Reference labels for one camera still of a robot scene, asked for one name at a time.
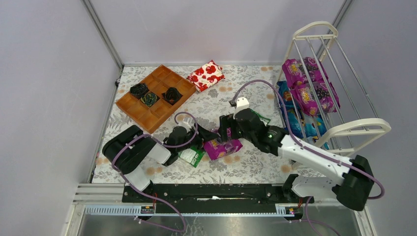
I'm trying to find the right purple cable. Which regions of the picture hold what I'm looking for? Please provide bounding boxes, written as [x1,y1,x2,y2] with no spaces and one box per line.
[230,79,386,200]

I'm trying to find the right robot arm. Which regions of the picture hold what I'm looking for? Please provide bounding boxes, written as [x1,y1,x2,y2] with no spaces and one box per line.
[218,108,376,211]

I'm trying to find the black orange rolled cloth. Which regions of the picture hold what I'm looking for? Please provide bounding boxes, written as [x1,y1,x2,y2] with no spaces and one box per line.
[162,87,182,105]

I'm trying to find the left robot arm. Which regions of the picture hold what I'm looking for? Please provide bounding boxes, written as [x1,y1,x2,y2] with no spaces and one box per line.
[102,125,219,194]

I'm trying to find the red floral folded cloth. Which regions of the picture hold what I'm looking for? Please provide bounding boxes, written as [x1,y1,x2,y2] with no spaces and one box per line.
[186,60,225,92]

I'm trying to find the black yellow rolled cloth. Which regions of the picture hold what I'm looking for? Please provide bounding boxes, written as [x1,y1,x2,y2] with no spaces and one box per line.
[140,91,160,108]

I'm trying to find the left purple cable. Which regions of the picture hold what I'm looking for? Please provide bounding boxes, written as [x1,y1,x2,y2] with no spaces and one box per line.
[111,112,199,234]

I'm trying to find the purple cable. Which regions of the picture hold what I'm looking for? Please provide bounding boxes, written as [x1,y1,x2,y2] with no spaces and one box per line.
[230,79,386,200]
[111,112,199,234]

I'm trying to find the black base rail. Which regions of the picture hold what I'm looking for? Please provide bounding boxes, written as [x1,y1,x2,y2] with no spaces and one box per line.
[121,183,309,215]

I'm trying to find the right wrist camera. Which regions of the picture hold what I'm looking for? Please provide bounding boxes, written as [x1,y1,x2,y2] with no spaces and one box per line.
[229,97,250,118]

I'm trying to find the purple candy bag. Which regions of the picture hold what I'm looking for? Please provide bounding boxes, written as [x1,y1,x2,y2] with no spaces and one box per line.
[290,82,340,116]
[203,128,243,160]

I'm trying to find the upper blue candy bag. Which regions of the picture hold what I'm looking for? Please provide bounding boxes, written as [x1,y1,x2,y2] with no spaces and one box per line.
[277,81,294,108]

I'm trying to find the black rolled cloth left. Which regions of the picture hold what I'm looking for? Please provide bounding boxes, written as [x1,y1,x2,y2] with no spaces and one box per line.
[129,83,149,99]

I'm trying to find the wooden compartment tray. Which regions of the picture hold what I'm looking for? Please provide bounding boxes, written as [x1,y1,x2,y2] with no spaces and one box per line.
[116,65,196,134]

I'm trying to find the lower blue candy bag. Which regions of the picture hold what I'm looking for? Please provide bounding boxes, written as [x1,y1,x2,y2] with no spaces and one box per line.
[280,106,327,145]

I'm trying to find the green candy bag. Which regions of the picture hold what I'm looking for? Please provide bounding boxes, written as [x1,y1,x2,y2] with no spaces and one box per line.
[179,147,206,168]
[252,111,271,125]

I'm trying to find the purple candy bag front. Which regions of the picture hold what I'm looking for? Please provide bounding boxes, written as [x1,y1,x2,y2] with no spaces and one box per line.
[290,82,340,116]

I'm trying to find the purple candy bag top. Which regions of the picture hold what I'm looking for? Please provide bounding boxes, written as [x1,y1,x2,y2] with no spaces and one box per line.
[203,128,243,160]

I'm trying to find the blue candy bag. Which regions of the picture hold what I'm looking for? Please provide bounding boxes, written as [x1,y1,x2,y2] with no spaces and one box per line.
[277,81,294,108]
[280,106,327,145]

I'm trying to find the purple candy bag carried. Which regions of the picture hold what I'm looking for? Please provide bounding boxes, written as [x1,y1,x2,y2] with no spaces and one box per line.
[282,57,328,88]

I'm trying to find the white metal shelf rack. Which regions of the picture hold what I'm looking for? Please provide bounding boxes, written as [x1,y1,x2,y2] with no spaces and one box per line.
[275,21,391,157]

